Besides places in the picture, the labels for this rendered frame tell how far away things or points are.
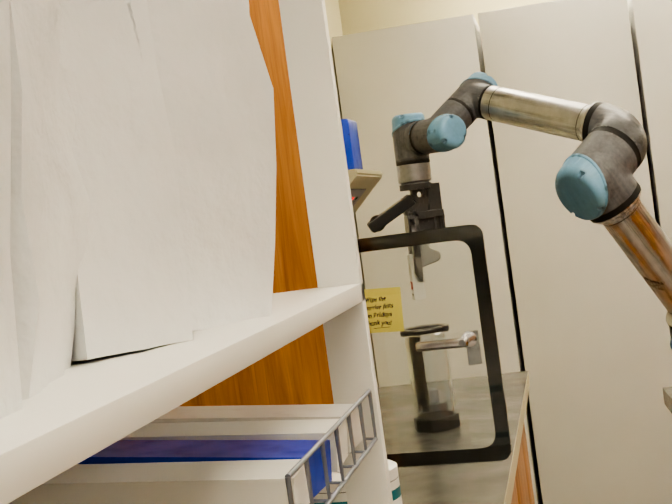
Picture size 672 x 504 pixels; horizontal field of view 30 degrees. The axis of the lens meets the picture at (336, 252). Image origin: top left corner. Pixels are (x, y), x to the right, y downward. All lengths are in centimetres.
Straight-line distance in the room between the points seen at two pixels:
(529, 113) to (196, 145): 173
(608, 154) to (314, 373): 73
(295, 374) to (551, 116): 83
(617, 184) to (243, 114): 150
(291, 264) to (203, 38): 116
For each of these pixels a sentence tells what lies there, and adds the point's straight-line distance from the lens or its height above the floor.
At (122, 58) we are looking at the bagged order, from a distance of 86.
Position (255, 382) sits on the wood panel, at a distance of 214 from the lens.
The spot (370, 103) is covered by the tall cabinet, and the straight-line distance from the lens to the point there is 531.
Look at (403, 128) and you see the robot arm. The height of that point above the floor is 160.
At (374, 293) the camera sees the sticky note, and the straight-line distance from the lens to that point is 215.
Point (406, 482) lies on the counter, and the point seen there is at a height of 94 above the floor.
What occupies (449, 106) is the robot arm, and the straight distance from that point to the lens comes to 271.
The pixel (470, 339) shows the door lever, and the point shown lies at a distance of 210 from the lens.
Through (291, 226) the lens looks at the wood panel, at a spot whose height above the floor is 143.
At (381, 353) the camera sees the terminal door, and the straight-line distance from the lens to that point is 216.
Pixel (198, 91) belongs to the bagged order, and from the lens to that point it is 97.
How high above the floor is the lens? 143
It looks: 2 degrees down
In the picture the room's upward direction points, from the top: 8 degrees counter-clockwise
